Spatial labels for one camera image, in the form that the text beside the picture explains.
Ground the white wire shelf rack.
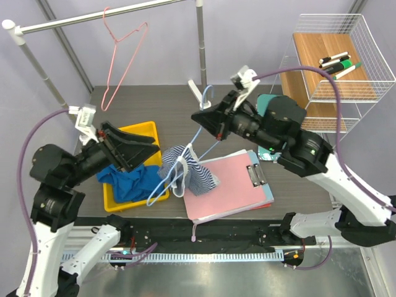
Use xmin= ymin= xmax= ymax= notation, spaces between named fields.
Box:
xmin=280 ymin=14 xmax=395 ymax=139

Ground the pink clipboard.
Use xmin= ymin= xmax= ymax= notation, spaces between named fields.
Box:
xmin=182 ymin=152 xmax=269 ymax=220

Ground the light blue clipboard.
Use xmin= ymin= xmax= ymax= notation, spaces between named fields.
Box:
xmin=247 ymin=150 xmax=274 ymax=209

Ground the green white pen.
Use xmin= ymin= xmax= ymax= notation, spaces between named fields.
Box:
xmin=333 ymin=62 xmax=362 ymax=80

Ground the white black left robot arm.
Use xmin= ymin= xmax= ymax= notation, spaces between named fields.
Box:
xmin=9 ymin=122 xmax=160 ymax=296

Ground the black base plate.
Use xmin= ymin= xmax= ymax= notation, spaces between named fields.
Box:
xmin=74 ymin=216 xmax=317 ymax=254

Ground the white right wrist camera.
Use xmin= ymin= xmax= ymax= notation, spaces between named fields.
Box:
xmin=231 ymin=65 xmax=260 ymax=111

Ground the blue wire hanger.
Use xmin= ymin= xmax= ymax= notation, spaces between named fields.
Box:
xmin=146 ymin=85 xmax=214 ymax=207

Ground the blue white striped tank top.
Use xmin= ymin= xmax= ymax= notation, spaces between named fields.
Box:
xmin=158 ymin=145 xmax=220 ymax=197

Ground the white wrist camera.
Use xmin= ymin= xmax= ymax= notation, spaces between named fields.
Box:
xmin=69 ymin=104 xmax=98 ymax=145
xmin=231 ymin=65 xmax=260 ymax=111

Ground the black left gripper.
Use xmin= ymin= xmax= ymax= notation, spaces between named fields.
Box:
xmin=66 ymin=119 xmax=161 ymax=186

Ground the lower wooden shelf board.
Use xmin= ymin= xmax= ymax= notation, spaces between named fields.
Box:
xmin=280 ymin=71 xmax=337 ymax=133

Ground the pink wire hanger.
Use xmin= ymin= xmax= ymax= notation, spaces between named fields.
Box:
xmin=100 ymin=6 xmax=149 ymax=111

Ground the yellow plastic tray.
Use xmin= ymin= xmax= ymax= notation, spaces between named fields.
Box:
xmin=97 ymin=121 xmax=170 ymax=212

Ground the silver white clothes rack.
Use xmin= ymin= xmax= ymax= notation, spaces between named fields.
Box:
xmin=1 ymin=1 xmax=199 ymax=114

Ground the green highlighter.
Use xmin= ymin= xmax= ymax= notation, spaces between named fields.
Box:
xmin=321 ymin=59 xmax=353 ymax=75

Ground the white slotted cable duct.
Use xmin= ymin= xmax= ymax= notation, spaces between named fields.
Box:
xmin=61 ymin=250 xmax=284 ymax=264

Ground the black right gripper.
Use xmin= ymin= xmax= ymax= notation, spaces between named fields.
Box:
xmin=192 ymin=90 xmax=280 ymax=153

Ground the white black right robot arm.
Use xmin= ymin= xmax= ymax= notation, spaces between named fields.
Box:
xmin=191 ymin=91 xmax=395 ymax=247

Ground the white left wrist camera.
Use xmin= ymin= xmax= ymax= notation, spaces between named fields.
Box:
xmin=69 ymin=104 xmax=98 ymax=145

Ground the black white marker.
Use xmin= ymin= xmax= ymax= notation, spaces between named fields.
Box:
xmin=319 ymin=55 xmax=351 ymax=69
xmin=319 ymin=51 xmax=350 ymax=64

